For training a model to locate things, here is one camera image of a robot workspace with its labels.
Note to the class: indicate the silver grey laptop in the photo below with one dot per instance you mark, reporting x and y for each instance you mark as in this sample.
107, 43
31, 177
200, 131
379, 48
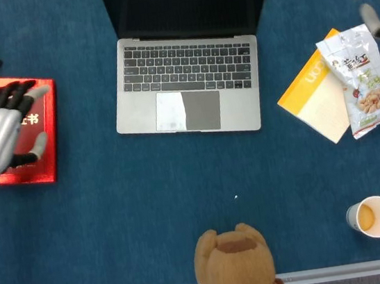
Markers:
238, 107

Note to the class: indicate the red honorary certificate folder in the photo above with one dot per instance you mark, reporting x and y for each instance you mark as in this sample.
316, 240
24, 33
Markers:
43, 161

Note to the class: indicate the white peanut snack bag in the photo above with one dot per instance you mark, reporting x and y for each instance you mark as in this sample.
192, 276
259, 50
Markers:
362, 66

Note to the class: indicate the yellow and cream notebook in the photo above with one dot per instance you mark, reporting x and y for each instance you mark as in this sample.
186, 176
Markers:
321, 103

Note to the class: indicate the white paper cup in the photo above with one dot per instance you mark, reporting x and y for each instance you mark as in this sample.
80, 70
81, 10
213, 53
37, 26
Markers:
379, 222

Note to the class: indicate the brown plush toy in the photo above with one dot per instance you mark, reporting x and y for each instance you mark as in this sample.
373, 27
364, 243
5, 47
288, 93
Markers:
235, 269

